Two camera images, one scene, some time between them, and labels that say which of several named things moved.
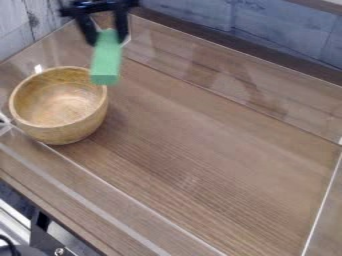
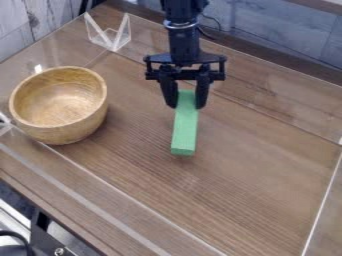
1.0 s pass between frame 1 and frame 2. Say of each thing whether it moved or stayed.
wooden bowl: stayed
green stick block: moved
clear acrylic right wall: stayed
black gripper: moved
